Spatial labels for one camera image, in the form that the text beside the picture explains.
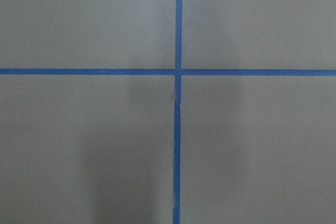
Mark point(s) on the brown paper table cover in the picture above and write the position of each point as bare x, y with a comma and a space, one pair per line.
167, 111

